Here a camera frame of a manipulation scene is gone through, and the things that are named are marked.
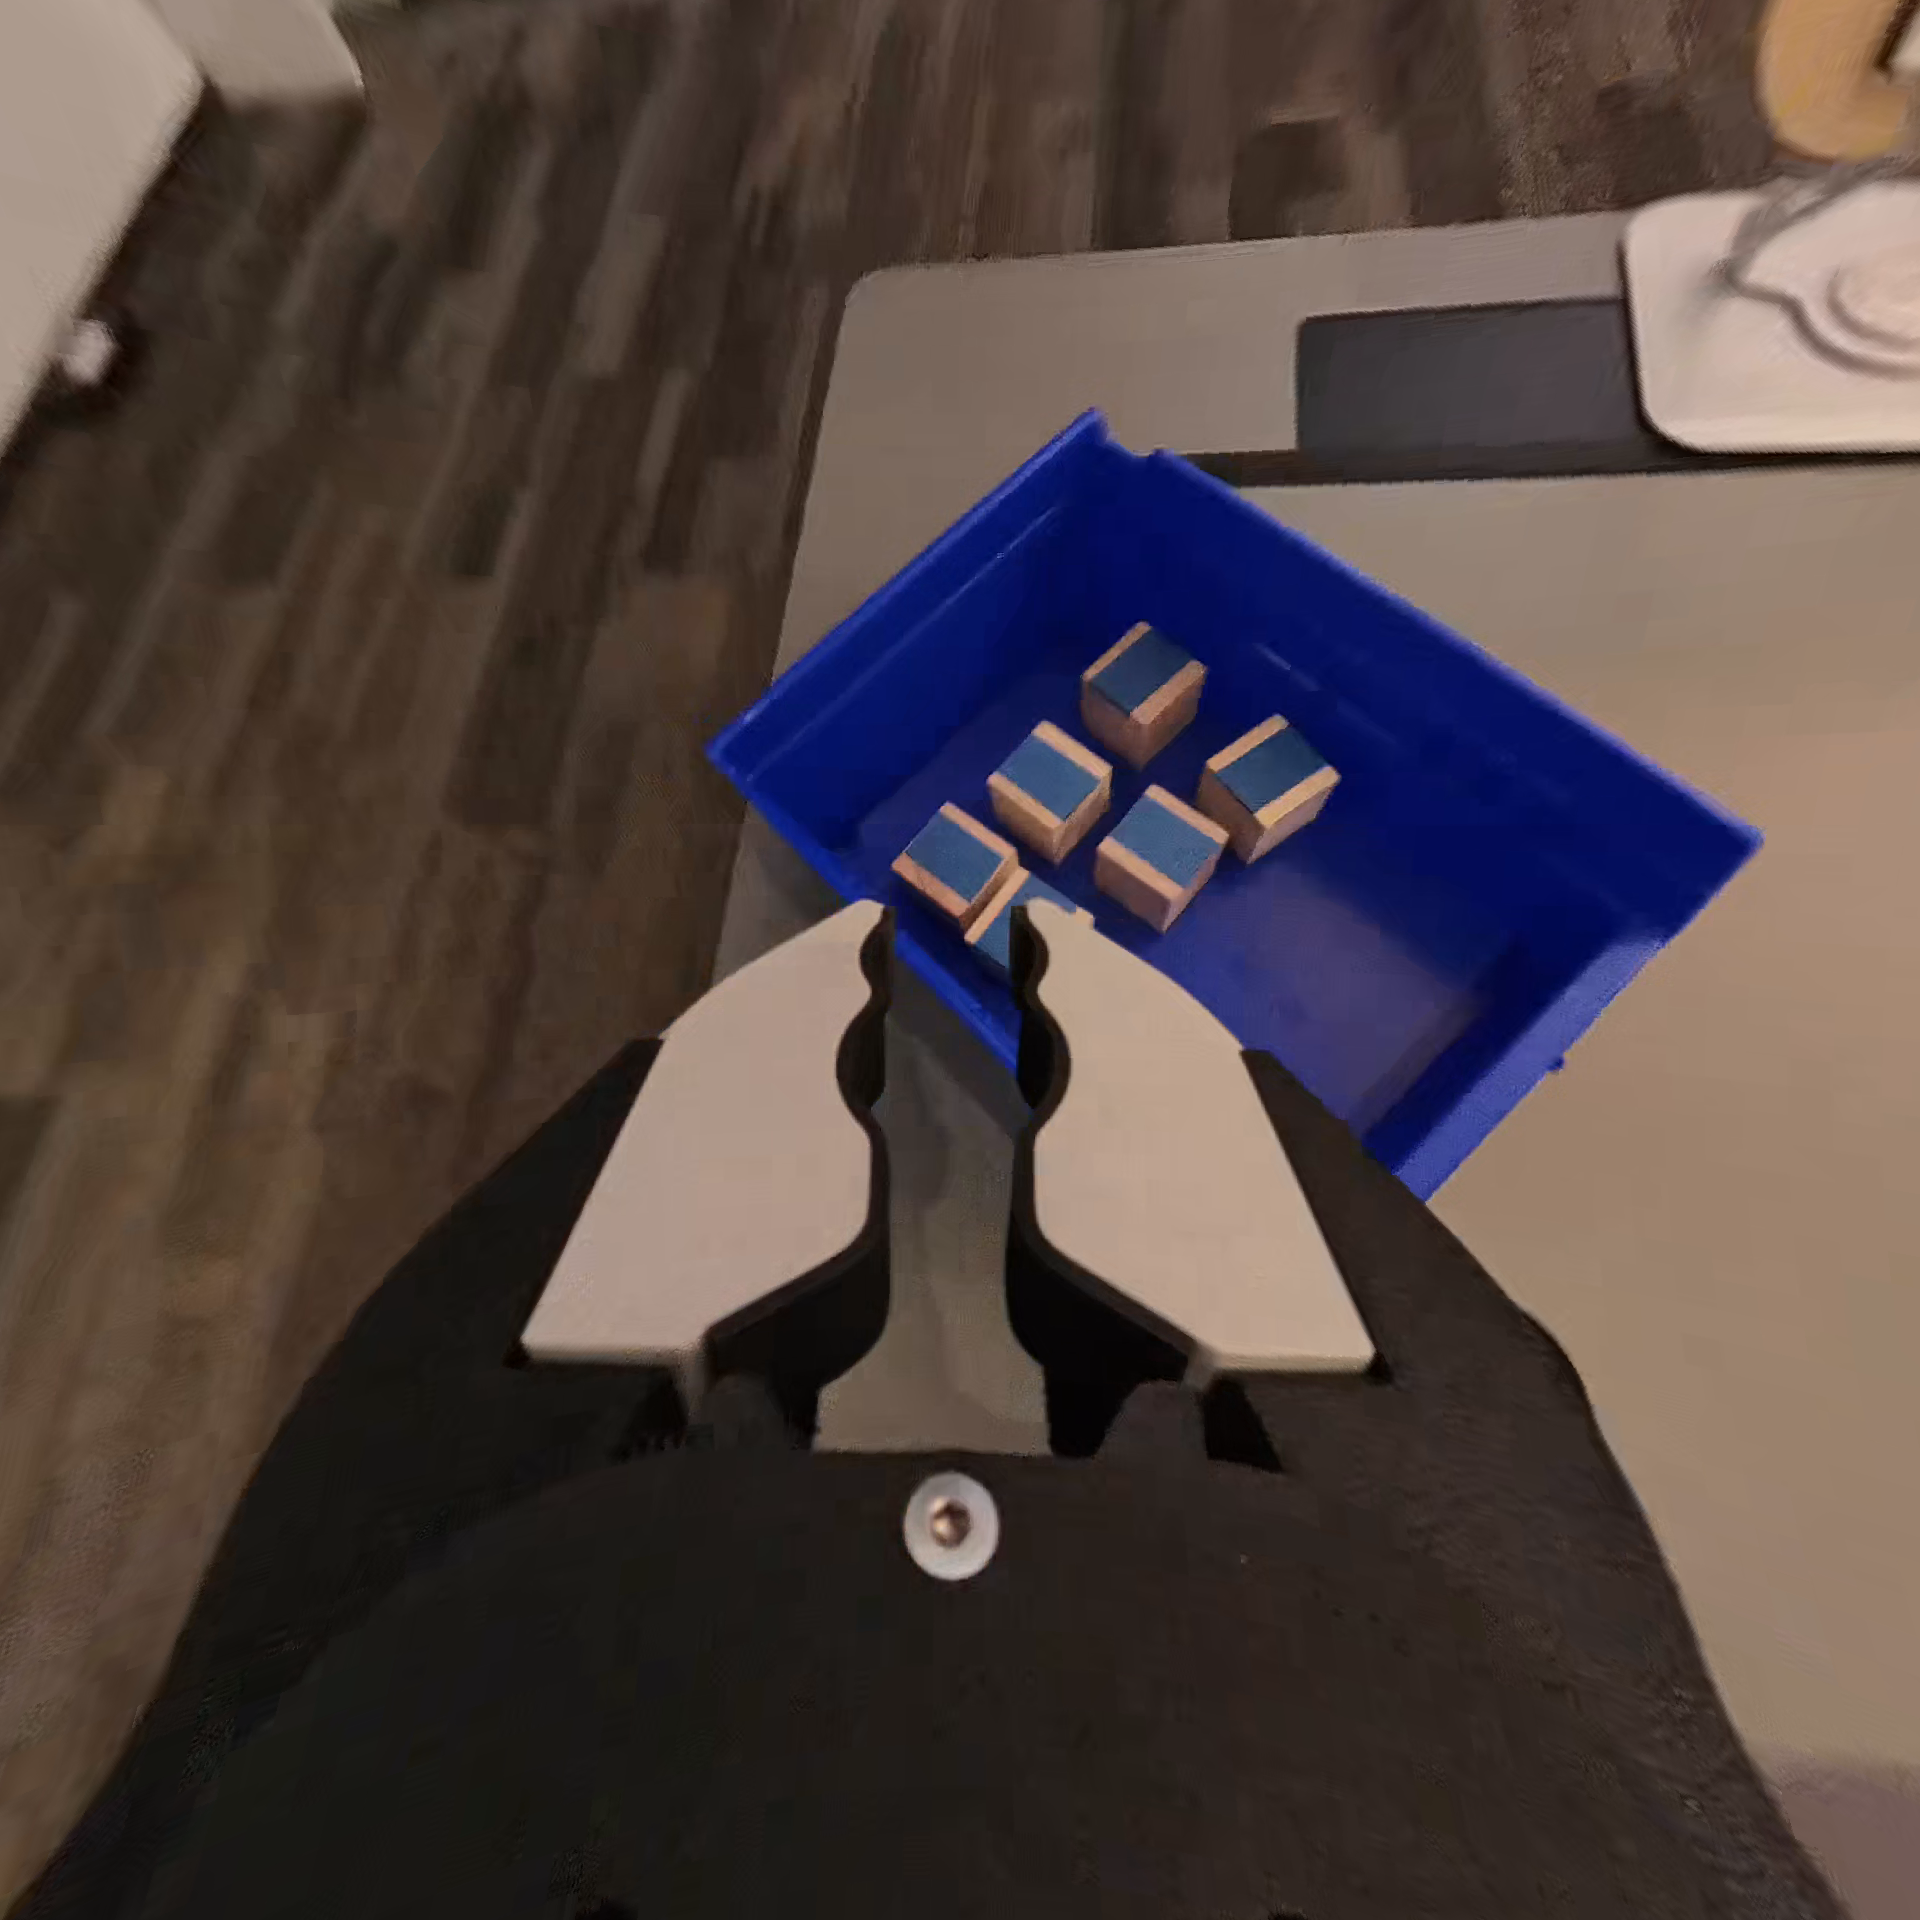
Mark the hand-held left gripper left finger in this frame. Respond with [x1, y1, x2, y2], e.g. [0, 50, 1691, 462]
[516, 897, 906, 1369]

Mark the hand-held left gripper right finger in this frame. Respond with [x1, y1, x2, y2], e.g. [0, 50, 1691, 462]
[1009, 902, 1383, 1382]

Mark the blue plastic bin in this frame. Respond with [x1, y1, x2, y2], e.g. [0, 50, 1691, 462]
[705, 406, 1767, 1205]

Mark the group of taped wooden cubes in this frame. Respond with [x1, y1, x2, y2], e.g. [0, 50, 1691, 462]
[889, 620, 1345, 981]

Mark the white stand base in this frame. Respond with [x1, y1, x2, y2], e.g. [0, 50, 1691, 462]
[1615, 184, 1920, 456]

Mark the wooden clipboard sign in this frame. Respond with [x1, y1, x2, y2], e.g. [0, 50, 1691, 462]
[1751, 0, 1920, 160]

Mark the black table cable cover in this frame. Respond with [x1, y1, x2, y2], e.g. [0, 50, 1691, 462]
[1295, 298, 1643, 453]

